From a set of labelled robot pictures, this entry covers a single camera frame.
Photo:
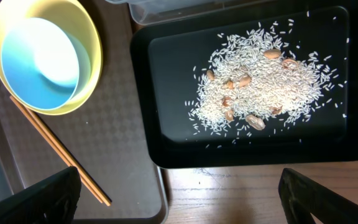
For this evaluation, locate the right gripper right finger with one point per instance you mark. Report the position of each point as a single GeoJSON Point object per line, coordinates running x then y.
{"type": "Point", "coordinates": [303, 199]}

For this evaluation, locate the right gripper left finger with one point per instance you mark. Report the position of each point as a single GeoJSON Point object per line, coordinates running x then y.
{"type": "Point", "coordinates": [52, 200]}

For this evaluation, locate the wooden chopstick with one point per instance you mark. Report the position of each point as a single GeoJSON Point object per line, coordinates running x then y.
{"type": "Point", "coordinates": [71, 159]}
{"type": "Point", "coordinates": [25, 112]}

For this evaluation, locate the blue bowl with rice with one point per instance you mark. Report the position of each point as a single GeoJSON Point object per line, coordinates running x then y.
{"type": "Point", "coordinates": [43, 65]}

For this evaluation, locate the yellow round plate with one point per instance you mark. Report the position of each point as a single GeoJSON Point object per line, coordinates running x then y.
{"type": "Point", "coordinates": [71, 17]}

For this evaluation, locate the brown serving tray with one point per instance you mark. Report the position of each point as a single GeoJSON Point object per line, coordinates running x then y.
{"type": "Point", "coordinates": [106, 135]}

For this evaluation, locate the black plastic tray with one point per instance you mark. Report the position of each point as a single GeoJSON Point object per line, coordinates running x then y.
{"type": "Point", "coordinates": [169, 57]}

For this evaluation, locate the pile of white rice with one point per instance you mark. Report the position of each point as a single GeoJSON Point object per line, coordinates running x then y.
{"type": "Point", "coordinates": [288, 73]}

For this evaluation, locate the clear plastic bin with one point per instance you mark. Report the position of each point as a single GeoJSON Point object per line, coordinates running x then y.
{"type": "Point", "coordinates": [148, 12]}

